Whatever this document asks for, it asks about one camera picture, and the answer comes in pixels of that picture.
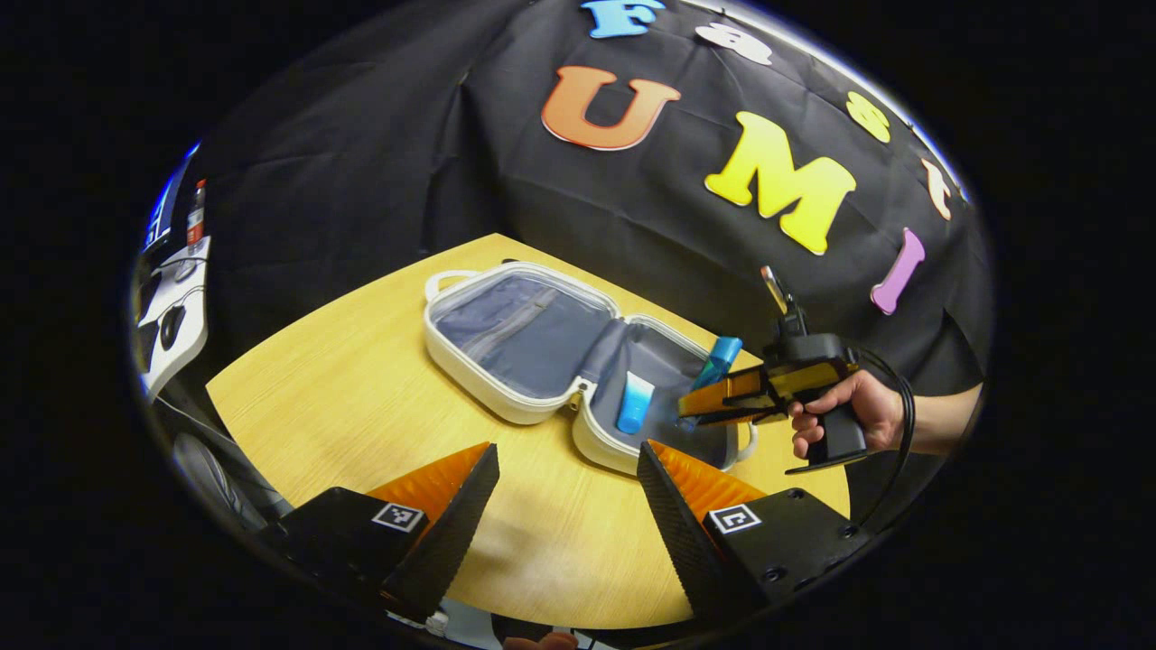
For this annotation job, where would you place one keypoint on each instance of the white suitcase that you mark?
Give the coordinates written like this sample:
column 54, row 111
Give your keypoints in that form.
column 515, row 334

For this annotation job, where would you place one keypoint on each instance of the white side desk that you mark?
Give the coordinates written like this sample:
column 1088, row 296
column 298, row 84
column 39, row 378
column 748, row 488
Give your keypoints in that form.
column 185, row 289

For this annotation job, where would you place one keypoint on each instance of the black backdrop cloth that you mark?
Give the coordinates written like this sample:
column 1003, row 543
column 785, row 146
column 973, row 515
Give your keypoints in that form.
column 361, row 135

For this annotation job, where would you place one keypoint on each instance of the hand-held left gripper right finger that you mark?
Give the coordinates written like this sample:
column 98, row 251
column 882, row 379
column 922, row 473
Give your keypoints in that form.
column 682, row 542

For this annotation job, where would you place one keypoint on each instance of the red label plastic bottle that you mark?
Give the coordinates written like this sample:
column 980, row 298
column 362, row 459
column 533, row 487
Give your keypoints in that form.
column 196, row 221

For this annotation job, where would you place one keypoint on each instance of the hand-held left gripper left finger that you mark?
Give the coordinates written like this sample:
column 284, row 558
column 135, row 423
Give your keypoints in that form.
column 452, row 542

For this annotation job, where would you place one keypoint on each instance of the grey office chair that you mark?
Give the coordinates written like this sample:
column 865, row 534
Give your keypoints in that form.
column 226, row 478

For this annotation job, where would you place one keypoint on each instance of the clear tube with blue cap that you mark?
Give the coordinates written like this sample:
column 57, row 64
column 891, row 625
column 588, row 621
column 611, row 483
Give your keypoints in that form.
column 635, row 406

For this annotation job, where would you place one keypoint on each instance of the computer monitor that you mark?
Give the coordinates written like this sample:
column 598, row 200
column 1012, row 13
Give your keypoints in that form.
column 167, row 203

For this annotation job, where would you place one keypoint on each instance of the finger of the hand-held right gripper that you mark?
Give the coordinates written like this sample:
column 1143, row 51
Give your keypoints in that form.
column 741, row 411
column 795, row 379

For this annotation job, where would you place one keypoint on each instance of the black computer mouse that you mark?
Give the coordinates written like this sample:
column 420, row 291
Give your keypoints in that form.
column 172, row 327

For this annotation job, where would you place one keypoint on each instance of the blue green gradient bottle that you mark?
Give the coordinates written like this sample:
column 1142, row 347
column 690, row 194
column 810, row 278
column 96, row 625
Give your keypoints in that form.
column 720, row 357

